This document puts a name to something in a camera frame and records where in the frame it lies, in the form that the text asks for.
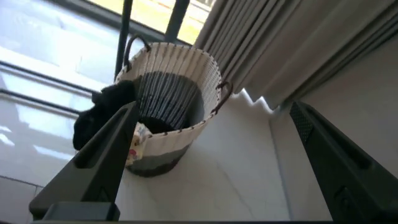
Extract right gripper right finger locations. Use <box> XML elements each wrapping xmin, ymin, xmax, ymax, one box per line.
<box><xmin>289</xmin><ymin>101</ymin><xmax>398</xmax><ymax>223</ymax></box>

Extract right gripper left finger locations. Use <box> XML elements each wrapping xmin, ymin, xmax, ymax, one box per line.
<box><xmin>29</xmin><ymin>101</ymin><xmax>140</xmax><ymax>221</ymax></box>

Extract cream printed shorts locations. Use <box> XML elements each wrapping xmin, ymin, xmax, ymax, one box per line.
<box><xmin>126</xmin><ymin>121</ymin><xmax>153</xmax><ymax>167</ymax></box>

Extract white laundry basket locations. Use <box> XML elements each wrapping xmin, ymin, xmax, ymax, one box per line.
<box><xmin>114</xmin><ymin>34</ymin><xmax>234</xmax><ymax>178</ymax></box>

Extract black garment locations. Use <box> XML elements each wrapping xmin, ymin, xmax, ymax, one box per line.
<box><xmin>72</xmin><ymin>80</ymin><xmax>137</xmax><ymax>151</ymax></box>

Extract grey curtain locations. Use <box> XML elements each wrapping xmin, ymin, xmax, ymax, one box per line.
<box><xmin>194</xmin><ymin>0</ymin><xmax>398</xmax><ymax>110</ymax></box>

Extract window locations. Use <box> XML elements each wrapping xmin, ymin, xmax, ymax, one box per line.
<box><xmin>46</xmin><ymin>0</ymin><xmax>215</xmax><ymax>46</ymax></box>

